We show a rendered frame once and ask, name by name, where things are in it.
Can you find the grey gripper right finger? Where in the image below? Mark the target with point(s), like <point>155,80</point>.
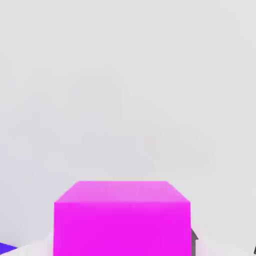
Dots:
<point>193,243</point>

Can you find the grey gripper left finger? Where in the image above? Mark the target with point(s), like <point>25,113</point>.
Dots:
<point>38,249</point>

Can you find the small magenta cube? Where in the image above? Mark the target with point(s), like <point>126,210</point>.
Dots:
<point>122,226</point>

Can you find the small blue cube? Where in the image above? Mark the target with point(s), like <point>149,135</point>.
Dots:
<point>6,247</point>

